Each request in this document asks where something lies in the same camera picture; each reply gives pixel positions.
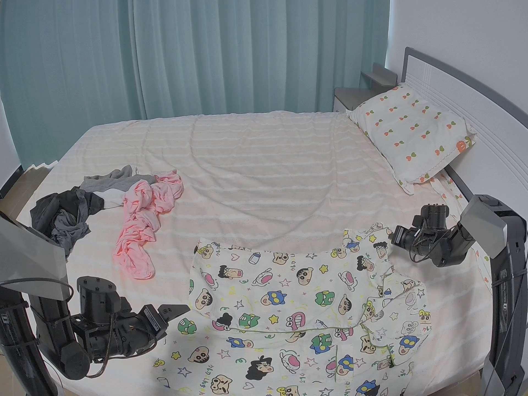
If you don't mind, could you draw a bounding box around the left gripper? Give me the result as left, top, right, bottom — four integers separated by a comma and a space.
111, 303, 191, 354

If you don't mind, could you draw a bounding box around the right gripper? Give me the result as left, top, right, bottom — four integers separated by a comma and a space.
391, 225, 418, 250

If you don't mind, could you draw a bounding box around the white printed pyjama top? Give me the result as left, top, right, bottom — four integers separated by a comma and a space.
150, 222, 433, 396

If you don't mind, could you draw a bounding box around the bed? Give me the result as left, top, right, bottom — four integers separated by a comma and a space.
14, 47, 528, 396

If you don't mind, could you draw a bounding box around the pink garment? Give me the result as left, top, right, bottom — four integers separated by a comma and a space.
112, 171, 184, 280

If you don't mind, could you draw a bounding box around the white printed pillow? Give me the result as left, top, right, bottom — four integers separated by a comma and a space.
346, 83, 477, 195

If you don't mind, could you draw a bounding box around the light grey white garment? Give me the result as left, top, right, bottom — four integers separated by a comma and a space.
78, 164, 157, 209

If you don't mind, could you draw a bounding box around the grey bedside table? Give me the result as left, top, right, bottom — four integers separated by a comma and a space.
333, 62, 397, 112

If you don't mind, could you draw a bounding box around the black garment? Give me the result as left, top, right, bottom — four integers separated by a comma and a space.
30, 186, 105, 263

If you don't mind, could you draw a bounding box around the blue-green curtain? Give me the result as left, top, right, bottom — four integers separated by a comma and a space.
0, 0, 392, 170

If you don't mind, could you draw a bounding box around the black cable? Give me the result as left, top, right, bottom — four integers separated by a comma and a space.
408, 240, 436, 265
0, 278, 75, 300

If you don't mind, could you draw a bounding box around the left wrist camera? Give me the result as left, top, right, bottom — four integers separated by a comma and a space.
108, 295, 133, 318

